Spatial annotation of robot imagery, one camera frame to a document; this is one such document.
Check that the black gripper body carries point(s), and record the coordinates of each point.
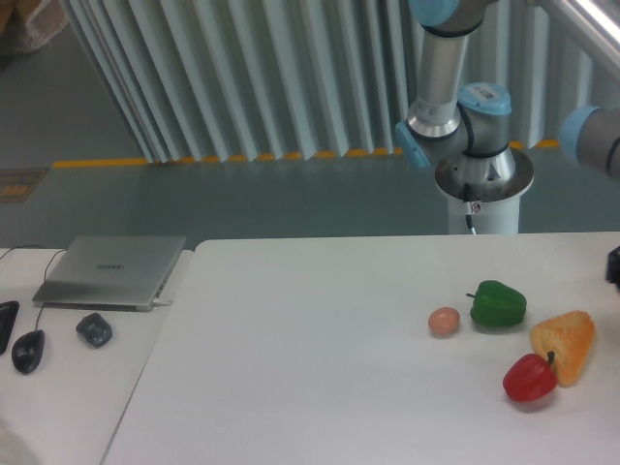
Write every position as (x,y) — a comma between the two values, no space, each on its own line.
(612,269)

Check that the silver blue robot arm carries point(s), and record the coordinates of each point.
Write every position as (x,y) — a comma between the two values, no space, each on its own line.
(447,119)

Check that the green bell pepper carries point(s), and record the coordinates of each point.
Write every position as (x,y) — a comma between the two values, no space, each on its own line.
(496,305)

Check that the red bell pepper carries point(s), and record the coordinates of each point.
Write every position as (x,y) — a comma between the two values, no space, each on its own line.
(531,378)

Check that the orange triangular bread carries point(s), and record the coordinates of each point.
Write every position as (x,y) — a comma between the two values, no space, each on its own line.
(570,337)

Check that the brown egg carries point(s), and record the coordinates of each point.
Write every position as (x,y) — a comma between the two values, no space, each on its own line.
(444,320)

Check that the white folding partition screen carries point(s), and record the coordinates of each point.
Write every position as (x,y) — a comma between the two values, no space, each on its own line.
(222,79)

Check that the silver closed laptop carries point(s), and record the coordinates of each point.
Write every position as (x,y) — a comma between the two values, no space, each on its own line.
(116,272)

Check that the dark grey small device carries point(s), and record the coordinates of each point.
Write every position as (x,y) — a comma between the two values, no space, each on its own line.
(94,330)

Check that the black computer mouse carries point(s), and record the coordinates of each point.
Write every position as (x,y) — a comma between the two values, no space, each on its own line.
(27,351)

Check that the black keyboard edge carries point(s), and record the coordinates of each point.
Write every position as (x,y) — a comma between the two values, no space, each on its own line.
(8,313)

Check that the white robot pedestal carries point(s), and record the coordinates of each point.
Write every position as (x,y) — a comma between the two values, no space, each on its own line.
(483,195)

